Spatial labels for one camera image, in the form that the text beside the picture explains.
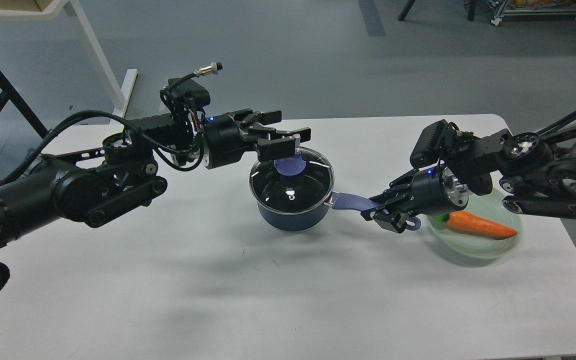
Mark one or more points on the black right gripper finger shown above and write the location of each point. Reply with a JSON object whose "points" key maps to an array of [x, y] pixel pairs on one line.
{"points": [[390, 217], [400, 186]]}

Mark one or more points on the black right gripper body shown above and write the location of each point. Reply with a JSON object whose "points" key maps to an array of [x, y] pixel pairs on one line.
{"points": [[437, 191]]}

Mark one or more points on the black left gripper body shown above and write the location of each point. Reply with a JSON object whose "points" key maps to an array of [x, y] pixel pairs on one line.
{"points": [[224, 144]]}

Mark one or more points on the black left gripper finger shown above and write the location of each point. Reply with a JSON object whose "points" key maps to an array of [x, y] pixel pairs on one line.
{"points": [[248, 120], [272, 144]]}

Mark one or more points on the glass pot lid purple knob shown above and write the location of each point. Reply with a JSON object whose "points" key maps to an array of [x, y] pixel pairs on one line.
{"points": [[294, 185]]}

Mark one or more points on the blue saucepan purple handle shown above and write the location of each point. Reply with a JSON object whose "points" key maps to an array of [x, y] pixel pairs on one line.
{"points": [[301, 222]]}

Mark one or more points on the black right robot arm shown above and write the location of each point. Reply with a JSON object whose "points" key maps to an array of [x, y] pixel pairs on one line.
{"points": [[538, 172]]}

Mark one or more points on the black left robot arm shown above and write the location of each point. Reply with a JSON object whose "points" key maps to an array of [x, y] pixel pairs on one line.
{"points": [[96, 186]]}

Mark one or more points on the orange toy carrot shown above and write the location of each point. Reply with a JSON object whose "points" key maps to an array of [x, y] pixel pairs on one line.
{"points": [[465, 222]]}

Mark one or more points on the pale green plate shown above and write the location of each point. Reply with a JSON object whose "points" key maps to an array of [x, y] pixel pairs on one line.
{"points": [[480, 247]]}

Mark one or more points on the metal wheeled cart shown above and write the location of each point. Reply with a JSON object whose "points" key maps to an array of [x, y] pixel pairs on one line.
{"points": [[502, 9]]}

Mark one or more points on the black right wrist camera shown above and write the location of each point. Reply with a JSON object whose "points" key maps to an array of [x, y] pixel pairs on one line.
{"points": [[427, 148]]}

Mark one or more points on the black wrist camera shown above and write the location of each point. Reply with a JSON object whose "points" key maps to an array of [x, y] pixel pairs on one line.
{"points": [[427, 148], [184, 95]]}

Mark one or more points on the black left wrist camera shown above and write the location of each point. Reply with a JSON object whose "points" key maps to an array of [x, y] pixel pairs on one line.
{"points": [[184, 95]]}

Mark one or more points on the white desk frame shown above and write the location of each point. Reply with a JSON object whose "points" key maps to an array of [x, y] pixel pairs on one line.
{"points": [[45, 10]]}

